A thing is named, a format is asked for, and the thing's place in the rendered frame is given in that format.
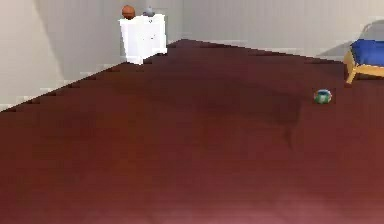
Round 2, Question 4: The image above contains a green and white round vase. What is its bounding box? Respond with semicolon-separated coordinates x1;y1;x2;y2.
313;88;333;105

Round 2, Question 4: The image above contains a white chest of drawers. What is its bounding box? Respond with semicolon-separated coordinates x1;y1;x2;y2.
118;13;168;66

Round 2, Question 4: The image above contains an orange basketball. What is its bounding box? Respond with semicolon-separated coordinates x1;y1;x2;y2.
121;4;137;21

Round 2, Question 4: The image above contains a blue cushioned wooden armchair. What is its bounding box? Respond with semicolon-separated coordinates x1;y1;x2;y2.
343;22;384;85

